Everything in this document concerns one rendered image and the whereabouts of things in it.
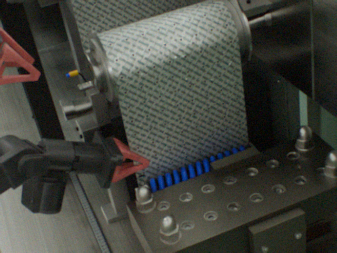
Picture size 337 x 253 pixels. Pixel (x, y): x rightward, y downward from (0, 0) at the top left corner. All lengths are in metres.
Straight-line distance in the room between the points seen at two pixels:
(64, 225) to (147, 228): 0.30
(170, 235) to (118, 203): 0.28
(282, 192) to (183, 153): 0.20
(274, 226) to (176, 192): 0.19
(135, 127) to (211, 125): 0.15
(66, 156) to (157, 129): 0.17
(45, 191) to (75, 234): 0.25
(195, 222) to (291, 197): 0.17
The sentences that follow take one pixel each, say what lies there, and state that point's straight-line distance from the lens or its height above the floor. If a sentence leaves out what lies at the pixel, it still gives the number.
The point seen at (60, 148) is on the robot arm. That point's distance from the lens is 1.01.
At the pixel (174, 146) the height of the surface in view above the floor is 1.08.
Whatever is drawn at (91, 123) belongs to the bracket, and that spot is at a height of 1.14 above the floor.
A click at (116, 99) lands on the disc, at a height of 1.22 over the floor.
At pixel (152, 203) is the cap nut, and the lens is 1.04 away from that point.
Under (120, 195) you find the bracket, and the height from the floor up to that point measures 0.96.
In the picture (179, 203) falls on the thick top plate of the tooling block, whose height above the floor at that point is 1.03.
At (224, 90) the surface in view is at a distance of 1.08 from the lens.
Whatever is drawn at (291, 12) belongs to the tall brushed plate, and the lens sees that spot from 1.06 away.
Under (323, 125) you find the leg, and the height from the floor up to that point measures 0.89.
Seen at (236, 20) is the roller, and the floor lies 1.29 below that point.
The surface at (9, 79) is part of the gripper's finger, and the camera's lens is 0.97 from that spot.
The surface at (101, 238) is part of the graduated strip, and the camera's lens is 1.22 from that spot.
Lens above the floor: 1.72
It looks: 34 degrees down
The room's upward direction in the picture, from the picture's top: 10 degrees counter-clockwise
